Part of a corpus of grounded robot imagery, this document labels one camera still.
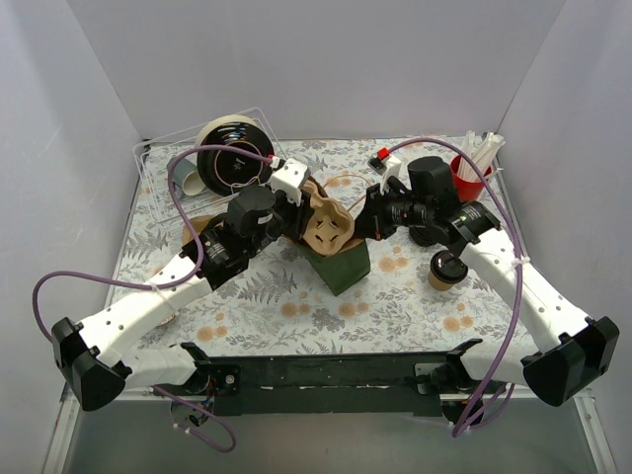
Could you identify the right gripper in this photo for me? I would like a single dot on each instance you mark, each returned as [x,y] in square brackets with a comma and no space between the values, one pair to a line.
[374,217]

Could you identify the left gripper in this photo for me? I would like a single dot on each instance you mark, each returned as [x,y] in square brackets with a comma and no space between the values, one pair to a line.
[300,218]

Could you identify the cardboard cup carrier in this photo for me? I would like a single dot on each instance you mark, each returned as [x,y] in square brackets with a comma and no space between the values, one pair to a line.
[199,223]
[330,227]

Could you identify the green paper bag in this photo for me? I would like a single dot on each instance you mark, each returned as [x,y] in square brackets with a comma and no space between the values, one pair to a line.
[343,270]

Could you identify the single paper cup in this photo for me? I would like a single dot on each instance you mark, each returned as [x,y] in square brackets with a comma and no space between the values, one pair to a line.
[438,284]

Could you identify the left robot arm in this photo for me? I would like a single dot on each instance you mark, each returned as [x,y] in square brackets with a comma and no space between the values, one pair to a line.
[96,355]

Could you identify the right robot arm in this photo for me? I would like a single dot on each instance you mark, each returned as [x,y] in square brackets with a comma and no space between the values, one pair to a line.
[573,349]

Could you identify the floral table mat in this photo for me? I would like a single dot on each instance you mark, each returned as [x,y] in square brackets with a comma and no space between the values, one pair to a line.
[280,306]

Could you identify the stack of black lids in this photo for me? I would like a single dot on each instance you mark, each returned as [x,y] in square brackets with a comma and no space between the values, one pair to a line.
[424,237]

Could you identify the black plate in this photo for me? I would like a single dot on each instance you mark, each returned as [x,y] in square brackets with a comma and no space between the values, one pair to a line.
[225,172]

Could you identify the red cup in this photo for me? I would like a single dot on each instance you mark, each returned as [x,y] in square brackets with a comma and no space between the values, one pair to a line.
[468,190]

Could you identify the grey mug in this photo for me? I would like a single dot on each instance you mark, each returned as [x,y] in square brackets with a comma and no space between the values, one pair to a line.
[186,177]

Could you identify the white wrapped straws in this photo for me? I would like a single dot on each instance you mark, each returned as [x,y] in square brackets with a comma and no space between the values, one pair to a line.
[481,155]

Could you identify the patterned round coaster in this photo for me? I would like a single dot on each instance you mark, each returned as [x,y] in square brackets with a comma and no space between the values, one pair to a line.
[167,320]

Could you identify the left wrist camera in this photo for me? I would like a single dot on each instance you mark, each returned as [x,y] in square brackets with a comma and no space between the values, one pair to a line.
[288,176]

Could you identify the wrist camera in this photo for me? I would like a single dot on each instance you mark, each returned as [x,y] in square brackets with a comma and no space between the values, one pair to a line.
[386,165]
[288,176]

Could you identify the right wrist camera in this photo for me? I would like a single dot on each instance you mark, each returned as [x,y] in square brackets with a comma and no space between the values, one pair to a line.
[386,165]

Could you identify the white wire dish rack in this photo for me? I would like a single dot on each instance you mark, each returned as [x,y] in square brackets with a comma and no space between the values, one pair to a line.
[152,157]

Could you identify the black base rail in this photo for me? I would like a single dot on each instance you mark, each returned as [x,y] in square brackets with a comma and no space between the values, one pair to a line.
[321,384]

